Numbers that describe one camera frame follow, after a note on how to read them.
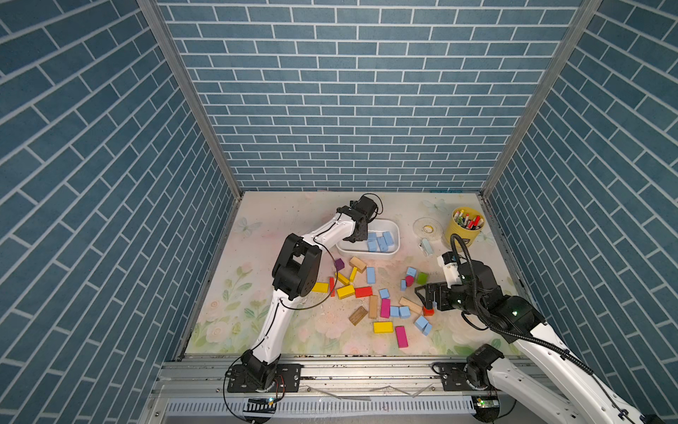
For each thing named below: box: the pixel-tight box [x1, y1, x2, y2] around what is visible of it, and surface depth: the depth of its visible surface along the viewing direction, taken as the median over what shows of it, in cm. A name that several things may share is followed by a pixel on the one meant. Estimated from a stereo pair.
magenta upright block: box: [380, 298, 392, 319], surface depth 88 cm
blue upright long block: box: [366, 266, 376, 285], surface depth 96 cm
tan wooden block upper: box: [348, 256, 368, 274], surface depth 98 cm
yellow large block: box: [336, 284, 355, 300], surface depth 91 cm
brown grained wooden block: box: [347, 305, 369, 326], surface depth 86 cm
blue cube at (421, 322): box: [414, 315, 430, 332], surface depth 84 cm
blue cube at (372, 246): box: [367, 240, 379, 253], surface depth 104 cm
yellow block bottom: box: [373, 321, 394, 334], surface depth 84 cm
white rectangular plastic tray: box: [336, 218, 401, 258], surface depth 104 cm
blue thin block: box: [376, 235, 389, 253], surface depth 104 cm
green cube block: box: [415, 272, 430, 286], surface depth 96 cm
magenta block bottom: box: [394, 325, 409, 349], surface depth 83 cm
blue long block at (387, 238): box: [382, 231, 394, 247], surface depth 107 cm
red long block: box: [354, 286, 374, 298], surface depth 93 cm
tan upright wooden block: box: [368, 295, 379, 319], surface depth 88 cm
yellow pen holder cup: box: [445, 206, 486, 249], surface depth 98 cm
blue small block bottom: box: [421, 320, 434, 337], surface depth 83 cm
